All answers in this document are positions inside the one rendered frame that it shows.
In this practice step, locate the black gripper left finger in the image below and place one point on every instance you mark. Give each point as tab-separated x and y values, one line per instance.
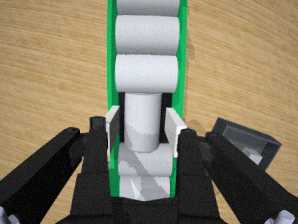
28	191

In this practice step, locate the grey cylinder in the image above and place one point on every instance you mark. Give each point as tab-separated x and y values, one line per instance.
146	73
144	188
148	7
145	34
142	120
158	162

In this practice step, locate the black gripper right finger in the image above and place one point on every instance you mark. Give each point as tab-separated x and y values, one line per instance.
252	194

